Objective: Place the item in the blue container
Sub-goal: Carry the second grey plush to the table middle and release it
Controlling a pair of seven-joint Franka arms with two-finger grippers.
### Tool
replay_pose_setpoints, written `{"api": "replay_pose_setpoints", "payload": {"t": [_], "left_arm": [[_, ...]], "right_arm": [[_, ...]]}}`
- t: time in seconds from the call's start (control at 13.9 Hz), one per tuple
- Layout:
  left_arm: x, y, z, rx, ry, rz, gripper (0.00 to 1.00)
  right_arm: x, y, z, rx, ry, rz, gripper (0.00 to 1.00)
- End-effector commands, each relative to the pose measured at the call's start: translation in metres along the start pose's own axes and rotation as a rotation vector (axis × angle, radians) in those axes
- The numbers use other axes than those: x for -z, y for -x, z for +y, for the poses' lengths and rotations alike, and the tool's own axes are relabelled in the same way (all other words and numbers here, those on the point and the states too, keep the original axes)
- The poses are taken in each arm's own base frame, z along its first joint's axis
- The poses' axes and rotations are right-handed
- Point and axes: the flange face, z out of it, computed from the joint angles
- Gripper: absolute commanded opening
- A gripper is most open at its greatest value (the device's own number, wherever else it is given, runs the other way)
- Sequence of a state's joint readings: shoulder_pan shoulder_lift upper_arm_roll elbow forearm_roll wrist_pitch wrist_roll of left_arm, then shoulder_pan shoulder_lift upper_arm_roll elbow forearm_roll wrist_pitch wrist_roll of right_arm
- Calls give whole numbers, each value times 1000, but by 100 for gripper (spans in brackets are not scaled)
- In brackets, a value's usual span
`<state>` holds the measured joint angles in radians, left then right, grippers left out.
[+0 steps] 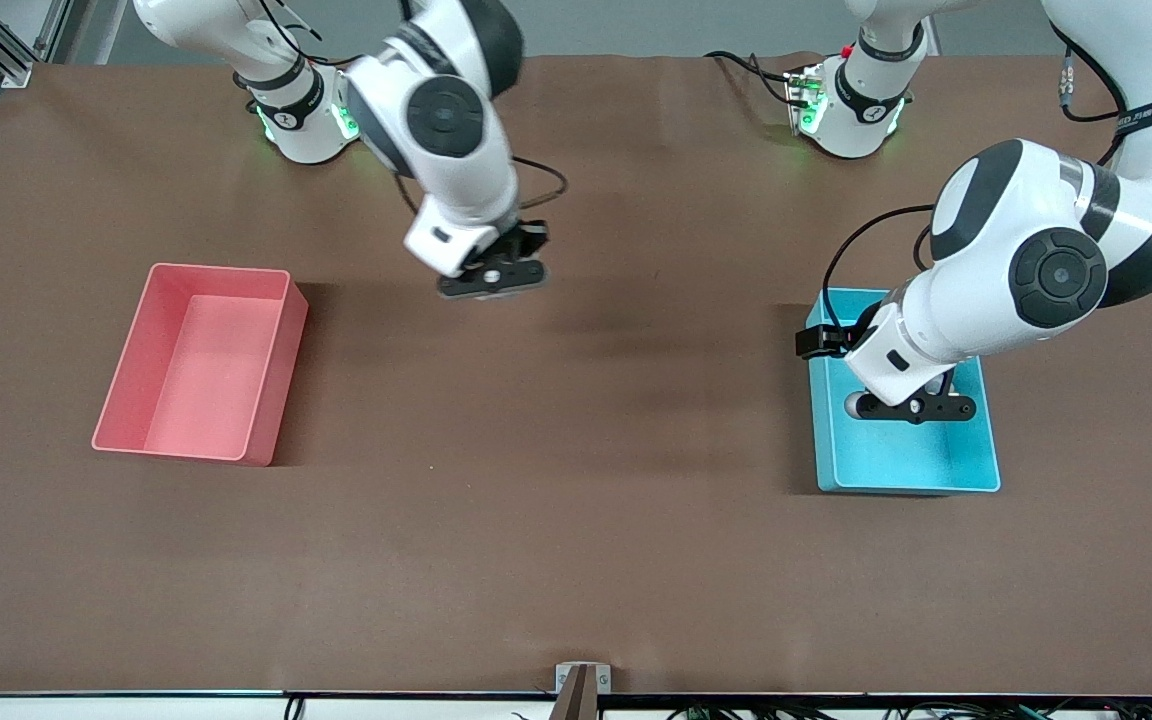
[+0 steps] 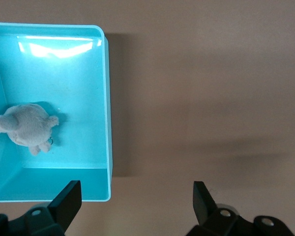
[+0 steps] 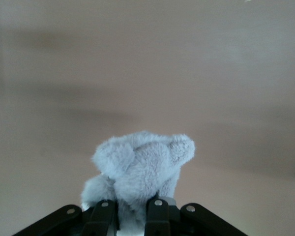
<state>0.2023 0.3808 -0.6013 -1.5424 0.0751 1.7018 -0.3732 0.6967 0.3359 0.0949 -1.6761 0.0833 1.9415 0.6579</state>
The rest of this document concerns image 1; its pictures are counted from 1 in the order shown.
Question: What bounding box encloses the brown table cover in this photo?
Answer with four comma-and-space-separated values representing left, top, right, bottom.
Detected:
0, 52, 1152, 698

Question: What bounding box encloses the metal base connector bracket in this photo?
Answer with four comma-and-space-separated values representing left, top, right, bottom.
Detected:
329, 70, 362, 141
784, 62, 829, 138

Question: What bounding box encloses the small metal mounting bracket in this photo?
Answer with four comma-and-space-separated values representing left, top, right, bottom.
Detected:
555, 662, 612, 696

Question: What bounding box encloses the white table edge rail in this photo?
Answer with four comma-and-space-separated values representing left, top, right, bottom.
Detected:
0, 690, 1152, 720

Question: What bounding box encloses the blue plastic box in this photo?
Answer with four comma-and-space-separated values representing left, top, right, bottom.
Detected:
805, 287, 1002, 496

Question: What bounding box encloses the pink plastic box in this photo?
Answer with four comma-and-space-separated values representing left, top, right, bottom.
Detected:
91, 262, 309, 468

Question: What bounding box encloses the brown camera post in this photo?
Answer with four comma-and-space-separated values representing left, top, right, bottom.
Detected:
548, 665, 599, 720

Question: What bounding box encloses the aluminium frame profile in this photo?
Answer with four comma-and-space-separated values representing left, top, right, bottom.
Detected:
0, 0, 72, 89

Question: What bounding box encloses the black base cable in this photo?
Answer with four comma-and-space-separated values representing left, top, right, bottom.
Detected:
704, 50, 807, 106

